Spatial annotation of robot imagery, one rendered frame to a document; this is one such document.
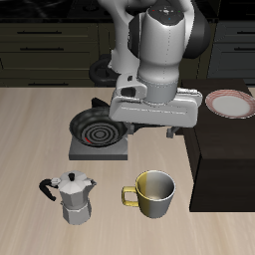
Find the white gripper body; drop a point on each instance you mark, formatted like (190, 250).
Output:
(152, 113)

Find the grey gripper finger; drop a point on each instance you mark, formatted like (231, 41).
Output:
(130, 128)
(171, 132)

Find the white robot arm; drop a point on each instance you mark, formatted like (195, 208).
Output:
(159, 50)

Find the dark grey stove plate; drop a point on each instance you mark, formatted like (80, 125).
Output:
(96, 153)

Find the white plate with red rim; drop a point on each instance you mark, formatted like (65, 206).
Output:
(230, 104)

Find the yellow and grey mug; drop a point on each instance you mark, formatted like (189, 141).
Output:
(154, 196)

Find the black frying pan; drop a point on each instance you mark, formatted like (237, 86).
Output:
(96, 132)

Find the dark wooden cabinet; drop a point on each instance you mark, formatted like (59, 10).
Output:
(225, 159)

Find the silver moka pot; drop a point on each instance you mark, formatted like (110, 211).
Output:
(75, 197)

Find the grey kitchen cupboard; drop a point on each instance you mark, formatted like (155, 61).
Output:
(232, 50)

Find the dark kitchen cupboard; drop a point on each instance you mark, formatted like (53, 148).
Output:
(50, 53)

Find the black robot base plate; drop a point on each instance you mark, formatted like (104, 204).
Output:
(99, 71)

